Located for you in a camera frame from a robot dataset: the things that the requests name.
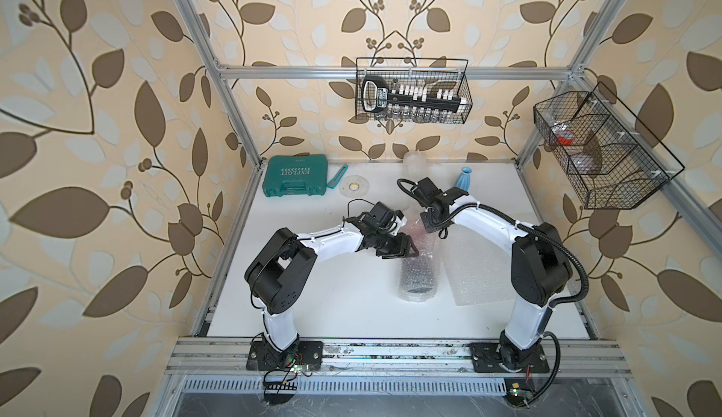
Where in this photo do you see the bubble dark cylinder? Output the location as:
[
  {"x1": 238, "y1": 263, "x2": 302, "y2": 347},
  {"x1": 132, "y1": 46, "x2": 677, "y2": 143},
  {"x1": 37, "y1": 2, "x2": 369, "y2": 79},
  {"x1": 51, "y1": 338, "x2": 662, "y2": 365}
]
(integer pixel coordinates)
[{"x1": 398, "y1": 220, "x2": 440, "y2": 303}]

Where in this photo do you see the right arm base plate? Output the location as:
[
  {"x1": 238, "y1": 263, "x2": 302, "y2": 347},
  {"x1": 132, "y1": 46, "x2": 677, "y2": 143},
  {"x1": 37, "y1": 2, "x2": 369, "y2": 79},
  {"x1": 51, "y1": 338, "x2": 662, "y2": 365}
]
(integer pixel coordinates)
[{"x1": 468, "y1": 341, "x2": 551, "y2": 374}]

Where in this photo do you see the right black wire basket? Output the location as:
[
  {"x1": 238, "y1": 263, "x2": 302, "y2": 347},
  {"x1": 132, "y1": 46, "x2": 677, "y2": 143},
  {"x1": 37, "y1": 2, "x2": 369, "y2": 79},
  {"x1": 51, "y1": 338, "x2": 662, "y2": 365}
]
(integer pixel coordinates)
[{"x1": 533, "y1": 82, "x2": 684, "y2": 210}]

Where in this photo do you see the silver compact disc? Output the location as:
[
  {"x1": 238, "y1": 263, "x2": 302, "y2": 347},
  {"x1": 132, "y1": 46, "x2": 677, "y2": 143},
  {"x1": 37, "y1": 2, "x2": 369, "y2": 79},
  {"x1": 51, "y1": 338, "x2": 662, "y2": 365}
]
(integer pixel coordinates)
[{"x1": 338, "y1": 174, "x2": 370, "y2": 199}]

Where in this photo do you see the black socket bit holder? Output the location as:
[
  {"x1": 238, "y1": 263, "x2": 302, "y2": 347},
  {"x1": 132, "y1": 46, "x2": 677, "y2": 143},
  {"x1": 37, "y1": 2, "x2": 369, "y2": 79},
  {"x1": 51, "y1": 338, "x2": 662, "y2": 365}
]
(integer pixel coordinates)
[{"x1": 358, "y1": 75, "x2": 471, "y2": 112}]

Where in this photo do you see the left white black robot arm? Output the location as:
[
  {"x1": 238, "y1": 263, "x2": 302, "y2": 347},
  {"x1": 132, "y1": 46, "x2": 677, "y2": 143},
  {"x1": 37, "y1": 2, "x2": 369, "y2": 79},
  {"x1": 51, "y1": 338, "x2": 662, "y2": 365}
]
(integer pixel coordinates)
[{"x1": 244, "y1": 211, "x2": 419, "y2": 354}]

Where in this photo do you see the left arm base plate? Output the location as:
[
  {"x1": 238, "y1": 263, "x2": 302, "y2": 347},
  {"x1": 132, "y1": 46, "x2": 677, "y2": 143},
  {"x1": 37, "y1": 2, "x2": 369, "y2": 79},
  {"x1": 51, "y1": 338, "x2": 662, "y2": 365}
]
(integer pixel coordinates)
[{"x1": 246, "y1": 339, "x2": 323, "y2": 372}]

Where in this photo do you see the bubble wrapped clear cylinder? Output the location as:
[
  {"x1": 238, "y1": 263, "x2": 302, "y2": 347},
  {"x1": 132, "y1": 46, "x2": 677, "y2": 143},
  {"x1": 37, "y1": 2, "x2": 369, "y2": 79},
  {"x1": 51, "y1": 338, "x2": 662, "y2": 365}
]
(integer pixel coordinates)
[{"x1": 402, "y1": 151, "x2": 430, "y2": 182}]

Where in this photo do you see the aluminium front rail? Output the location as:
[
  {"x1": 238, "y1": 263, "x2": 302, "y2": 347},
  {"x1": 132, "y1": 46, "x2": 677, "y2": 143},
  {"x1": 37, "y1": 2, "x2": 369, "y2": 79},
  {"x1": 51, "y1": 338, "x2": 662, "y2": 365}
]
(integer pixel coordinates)
[{"x1": 165, "y1": 337, "x2": 632, "y2": 396}]

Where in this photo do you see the light blue ribbed vase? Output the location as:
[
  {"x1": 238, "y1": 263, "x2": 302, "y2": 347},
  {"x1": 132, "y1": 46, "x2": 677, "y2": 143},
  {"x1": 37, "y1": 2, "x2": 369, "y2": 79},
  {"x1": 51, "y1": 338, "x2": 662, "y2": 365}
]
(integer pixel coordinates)
[{"x1": 455, "y1": 167, "x2": 472, "y2": 191}]

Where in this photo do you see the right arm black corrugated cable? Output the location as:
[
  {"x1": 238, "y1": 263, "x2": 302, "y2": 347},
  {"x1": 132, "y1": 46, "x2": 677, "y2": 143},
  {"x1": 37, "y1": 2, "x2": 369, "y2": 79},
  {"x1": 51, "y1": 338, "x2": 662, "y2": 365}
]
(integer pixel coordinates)
[{"x1": 396, "y1": 177, "x2": 590, "y2": 407}]

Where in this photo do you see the black wire basket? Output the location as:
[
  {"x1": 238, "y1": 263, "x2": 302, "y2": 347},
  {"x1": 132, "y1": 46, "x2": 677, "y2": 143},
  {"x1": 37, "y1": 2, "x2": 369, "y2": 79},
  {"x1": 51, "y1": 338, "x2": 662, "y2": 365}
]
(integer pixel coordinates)
[
  {"x1": 355, "y1": 56, "x2": 473, "y2": 125},
  {"x1": 533, "y1": 82, "x2": 684, "y2": 210}
]

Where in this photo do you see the green plastic tool case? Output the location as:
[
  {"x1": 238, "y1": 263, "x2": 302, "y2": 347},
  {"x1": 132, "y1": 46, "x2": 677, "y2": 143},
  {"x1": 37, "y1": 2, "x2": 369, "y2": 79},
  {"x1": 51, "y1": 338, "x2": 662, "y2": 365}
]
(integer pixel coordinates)
[{"x1": 262, "y1": 154, "x2": 328, "y2": 197}]

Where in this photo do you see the clear bubble wrap sheet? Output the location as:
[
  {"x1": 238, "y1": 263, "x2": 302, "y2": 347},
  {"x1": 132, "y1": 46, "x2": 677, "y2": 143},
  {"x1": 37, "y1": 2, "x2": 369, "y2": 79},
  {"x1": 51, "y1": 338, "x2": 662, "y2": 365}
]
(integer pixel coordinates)
[{"x1": 438, "y1": 225, "x2": 516, "y2": 307}]

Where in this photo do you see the back black wire basket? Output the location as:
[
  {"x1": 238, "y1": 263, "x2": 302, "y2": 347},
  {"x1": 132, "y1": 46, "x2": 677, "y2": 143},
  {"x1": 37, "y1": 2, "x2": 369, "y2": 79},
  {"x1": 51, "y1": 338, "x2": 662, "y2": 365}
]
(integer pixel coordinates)
[{"x1": 355, "y1": 56, "x2": 473, "y2": 125}]

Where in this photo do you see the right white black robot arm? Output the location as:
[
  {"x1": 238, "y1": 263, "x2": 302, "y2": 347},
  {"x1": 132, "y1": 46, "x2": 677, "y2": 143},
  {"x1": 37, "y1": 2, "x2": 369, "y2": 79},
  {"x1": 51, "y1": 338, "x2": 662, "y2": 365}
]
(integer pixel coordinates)
[{"x1": 407, "y1": 178, "x2": 573, "y2": 372}]

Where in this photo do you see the red item in basket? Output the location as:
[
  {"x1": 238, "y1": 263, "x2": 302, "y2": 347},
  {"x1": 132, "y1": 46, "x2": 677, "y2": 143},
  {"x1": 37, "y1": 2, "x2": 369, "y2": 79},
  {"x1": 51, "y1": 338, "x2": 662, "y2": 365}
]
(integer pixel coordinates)
[{"x1": 551, "y1": 123, "x2": 576, "y2": 146}]

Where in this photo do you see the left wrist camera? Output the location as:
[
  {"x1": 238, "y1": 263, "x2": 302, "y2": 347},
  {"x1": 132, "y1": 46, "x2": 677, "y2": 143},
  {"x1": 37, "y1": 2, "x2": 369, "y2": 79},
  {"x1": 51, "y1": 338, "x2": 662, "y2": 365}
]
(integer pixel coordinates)
[{"x1": 369, "y1": 202, "x2": 407, "y2": 236}]

